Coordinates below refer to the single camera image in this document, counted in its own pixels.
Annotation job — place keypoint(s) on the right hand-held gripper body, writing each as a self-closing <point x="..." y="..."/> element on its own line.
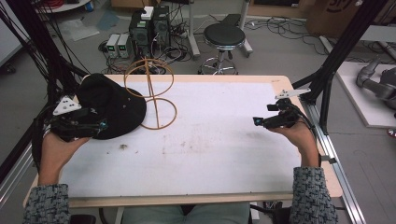
<point x="285" y="116"/>

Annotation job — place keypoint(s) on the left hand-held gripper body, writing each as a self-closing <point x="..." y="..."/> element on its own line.
<point x="74" y="124"/>

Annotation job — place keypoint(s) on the black hat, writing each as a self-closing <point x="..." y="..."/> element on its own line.
<point x="115" y="105"/>

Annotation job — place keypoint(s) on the person's right hand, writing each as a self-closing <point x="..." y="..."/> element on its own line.
<point x="299" y="140"/>

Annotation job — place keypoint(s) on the person's left hand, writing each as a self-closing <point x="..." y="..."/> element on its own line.
<point x="57" y="152"/>

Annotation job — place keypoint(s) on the white table mat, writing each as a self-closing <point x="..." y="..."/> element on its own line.
<point x="202" y="140"/>

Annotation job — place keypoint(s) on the white floor board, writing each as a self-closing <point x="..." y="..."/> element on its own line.
<point x="358" y="99"/>

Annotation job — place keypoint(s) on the grey power supply unit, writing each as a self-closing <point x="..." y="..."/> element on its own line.
<point x="112" y="46"/>
<point x="124" y="46"/>

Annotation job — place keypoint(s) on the black round stool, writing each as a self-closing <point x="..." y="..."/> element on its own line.
<point x="224" y="35"/>

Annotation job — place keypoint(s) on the black computer tower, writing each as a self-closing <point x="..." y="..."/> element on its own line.
<point x="140" y="35"/>
<point x="161" y="26"/>

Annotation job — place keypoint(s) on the cardboard box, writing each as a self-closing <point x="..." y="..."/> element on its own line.
<point x="339" y="15"/>

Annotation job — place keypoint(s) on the person's legs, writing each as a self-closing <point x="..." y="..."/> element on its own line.
<point x="186" y="214"/>

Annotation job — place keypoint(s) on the blue tape roll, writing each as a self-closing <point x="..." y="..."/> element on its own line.
<point x="89" y="6"/>

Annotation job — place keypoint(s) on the aluminium rail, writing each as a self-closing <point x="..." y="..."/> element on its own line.
<point x="334" y="165"/>

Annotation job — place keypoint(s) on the black frame post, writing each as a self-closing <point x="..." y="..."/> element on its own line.
<point x="342" y="49"/>

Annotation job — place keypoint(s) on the white table leg frame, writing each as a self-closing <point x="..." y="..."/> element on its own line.
<point x="193" y="31"/>

